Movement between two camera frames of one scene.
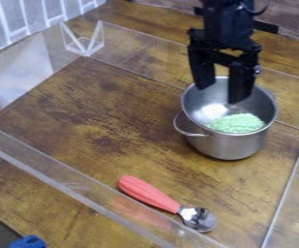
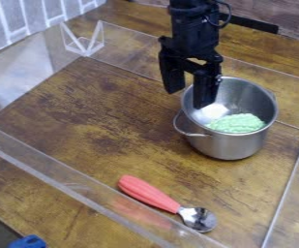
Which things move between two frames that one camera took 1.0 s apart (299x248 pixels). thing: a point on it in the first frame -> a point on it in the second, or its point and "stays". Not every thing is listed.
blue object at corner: x=28 y=241 stays
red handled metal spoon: x=198 y=218 stays
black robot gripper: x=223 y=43 -> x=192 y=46
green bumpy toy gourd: x=238 y=124 stays
